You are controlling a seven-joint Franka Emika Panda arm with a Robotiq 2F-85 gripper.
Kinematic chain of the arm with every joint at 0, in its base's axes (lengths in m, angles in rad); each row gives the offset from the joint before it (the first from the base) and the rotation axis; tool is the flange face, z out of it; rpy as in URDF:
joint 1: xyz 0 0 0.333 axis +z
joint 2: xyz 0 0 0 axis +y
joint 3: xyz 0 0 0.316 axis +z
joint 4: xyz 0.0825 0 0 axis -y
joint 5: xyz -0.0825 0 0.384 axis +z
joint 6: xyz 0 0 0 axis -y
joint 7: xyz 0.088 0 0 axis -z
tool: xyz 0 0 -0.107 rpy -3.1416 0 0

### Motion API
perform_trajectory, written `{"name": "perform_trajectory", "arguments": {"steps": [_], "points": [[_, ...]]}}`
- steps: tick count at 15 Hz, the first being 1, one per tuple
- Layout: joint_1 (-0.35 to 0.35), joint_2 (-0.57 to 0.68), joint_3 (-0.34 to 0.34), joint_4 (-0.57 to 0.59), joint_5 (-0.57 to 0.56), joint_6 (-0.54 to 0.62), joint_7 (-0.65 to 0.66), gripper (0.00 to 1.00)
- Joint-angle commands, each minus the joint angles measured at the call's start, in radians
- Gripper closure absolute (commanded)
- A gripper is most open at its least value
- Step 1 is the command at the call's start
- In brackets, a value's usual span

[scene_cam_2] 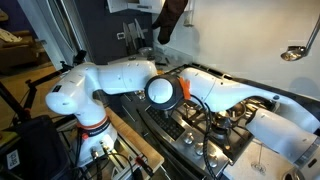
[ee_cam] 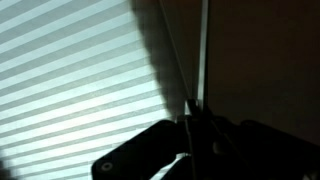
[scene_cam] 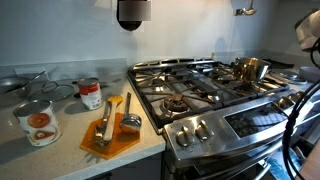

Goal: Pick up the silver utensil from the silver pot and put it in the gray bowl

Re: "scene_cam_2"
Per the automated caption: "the black camera tripod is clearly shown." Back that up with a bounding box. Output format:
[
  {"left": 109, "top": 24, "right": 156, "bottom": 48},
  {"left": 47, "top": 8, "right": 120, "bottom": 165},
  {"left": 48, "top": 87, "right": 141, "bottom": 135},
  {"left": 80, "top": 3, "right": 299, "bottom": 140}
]
[{"left": 0, "top": 49, "right": 88, "bottom": 123}]

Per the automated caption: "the metal wire whisk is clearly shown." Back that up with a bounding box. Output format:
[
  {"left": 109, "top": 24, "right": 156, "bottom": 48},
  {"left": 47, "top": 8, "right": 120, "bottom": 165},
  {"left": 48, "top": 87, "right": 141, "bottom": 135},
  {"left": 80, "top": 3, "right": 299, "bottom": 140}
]
[{"left": 250, "top": 142, "right": 268, "bottom": 176}]

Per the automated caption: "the silver hanging ladle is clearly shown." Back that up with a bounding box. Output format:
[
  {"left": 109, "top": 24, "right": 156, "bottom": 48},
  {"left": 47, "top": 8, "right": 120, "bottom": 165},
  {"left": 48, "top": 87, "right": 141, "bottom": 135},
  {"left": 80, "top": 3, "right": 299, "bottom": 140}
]
[{"left": 280, "top": 16, "right": 320, "bottom": 63}]

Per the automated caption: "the red black clamp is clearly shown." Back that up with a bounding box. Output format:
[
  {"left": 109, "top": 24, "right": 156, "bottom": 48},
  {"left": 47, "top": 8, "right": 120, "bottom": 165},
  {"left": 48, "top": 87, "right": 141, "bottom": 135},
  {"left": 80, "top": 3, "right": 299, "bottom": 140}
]
[{"left": 134, "top": 154, "right": 155, "bottom": 178}]

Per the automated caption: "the wooden table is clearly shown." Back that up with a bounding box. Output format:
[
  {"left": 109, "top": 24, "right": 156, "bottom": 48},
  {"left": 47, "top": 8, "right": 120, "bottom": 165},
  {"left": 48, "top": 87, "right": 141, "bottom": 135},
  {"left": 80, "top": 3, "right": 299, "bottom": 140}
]
[{"left": 104, "top": 105, "right": 165, "bottom": 173}]

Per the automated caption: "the brown sofa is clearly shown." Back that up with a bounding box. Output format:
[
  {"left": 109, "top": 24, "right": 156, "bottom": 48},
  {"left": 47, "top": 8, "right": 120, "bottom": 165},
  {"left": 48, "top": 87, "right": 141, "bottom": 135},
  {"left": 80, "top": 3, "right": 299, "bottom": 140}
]
[{"left": 0, "top": 29, "right": 46, "bottom": 75}]

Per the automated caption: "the white wall cabinet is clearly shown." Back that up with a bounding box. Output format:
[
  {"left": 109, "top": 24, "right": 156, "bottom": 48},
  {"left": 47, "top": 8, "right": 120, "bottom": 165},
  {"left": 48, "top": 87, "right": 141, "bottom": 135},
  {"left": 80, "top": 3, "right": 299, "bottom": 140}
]
[{"left": 105, "top": 0, "right": 167, "bottom": 15}]

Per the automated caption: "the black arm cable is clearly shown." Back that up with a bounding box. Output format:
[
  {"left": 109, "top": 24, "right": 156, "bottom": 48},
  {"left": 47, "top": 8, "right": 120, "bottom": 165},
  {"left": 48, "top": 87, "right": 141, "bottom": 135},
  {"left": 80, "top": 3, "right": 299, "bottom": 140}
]
[{"left": 186, "top": 94, "right": 219, "bottom": 180}]

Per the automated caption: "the wall-mounted kitchen knife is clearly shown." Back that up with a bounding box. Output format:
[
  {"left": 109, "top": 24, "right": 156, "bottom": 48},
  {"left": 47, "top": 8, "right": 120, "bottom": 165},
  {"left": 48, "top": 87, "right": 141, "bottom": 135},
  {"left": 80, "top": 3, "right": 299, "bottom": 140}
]
[
  {"left": 134, "top": 18, "right": 147, "bottom": 48},
  {"left": 121, "top": 21, "right": 131, "bottom": 48},
  {"left": 128, "top": 22, "right": 138, "bottom": 49}
]

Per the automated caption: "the silver range knob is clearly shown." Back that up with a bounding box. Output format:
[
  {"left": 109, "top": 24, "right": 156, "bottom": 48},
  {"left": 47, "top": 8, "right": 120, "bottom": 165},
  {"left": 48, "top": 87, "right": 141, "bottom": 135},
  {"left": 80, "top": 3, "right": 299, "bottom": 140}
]
[
  {"left": 183, "top": 132, "right": 195, "bottom": 145},
  {"left": 137, "top": 89, "right": 148, "bottom": 102},
  {"left": 207, "top": 154, "right": 220, "bottom": 169},
  {"left": 194, "top": 142, "right": 206, "bottom": 157}
]

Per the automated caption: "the stainless steel gas range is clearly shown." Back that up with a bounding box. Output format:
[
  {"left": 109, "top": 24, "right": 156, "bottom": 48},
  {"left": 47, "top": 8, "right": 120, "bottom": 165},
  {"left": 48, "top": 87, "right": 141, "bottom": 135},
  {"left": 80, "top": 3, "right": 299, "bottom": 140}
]
[{"left": 118, "top": 62, "right": 284, "bottom": 180}]

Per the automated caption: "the white QR code label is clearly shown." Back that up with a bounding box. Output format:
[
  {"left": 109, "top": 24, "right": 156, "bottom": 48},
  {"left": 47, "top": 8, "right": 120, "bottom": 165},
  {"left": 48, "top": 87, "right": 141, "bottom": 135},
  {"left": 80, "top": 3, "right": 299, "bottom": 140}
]
[{"left": 5, "top": 149, "right": 22, "bottom": 171}]

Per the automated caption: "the black base cable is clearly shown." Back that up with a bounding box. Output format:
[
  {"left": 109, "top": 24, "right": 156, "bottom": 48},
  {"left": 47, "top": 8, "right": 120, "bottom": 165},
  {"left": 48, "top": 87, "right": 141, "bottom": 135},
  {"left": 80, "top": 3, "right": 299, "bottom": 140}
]
[{"left": 90, "top": 151, "right": 104, "bottom": 180}]

